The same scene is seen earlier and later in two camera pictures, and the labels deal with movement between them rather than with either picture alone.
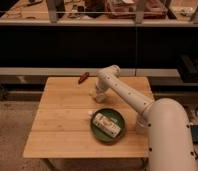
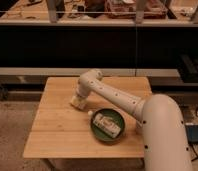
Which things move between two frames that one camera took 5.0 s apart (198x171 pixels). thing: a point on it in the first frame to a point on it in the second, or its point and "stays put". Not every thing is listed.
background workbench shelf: (103, 13) stays put
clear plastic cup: (142, 124) stays put
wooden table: (60, 126) stays put
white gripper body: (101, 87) to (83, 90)
